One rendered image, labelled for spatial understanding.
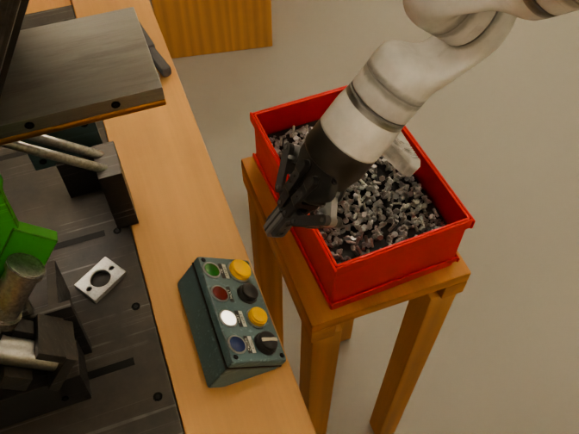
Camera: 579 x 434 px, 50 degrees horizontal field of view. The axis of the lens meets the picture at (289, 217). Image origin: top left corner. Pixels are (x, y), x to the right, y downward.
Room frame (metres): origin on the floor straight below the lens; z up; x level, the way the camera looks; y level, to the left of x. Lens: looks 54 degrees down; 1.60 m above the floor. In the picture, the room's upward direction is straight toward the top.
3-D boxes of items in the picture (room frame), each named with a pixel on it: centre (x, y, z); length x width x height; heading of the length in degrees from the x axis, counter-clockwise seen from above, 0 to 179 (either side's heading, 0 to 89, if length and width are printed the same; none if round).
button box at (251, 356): (0.35, 0.07, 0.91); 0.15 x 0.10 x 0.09; 20
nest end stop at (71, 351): (0.28, 0.26, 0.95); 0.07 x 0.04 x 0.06; 20
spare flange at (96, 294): (0.41, 0.25, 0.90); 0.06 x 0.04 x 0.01; 143
